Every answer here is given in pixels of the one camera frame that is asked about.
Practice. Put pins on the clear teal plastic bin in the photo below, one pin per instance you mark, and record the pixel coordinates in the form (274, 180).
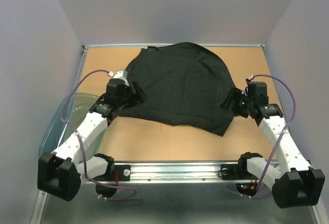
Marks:
(73, 110)

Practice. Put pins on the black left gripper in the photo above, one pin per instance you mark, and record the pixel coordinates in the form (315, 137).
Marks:
(139, 96)

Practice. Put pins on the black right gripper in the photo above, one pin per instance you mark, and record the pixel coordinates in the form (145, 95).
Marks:
(235, 94)

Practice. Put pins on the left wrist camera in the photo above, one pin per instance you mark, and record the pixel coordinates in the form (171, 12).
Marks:
(121, 74)

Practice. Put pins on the black pinstriped long sleeve shirt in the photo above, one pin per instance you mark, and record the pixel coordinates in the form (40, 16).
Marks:
(185, 84)

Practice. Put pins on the aluminium front mounting rail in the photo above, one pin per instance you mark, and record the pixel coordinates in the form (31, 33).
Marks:
(192, 171)

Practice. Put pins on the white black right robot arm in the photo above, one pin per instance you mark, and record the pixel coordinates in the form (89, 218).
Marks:
(293, 182)

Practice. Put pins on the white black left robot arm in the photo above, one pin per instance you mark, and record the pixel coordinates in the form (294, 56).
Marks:
(64, 170)

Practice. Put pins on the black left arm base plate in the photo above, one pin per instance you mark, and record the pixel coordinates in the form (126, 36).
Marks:
(121, 172)

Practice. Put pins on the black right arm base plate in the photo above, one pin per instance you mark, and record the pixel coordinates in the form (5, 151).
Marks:
(234, 172)

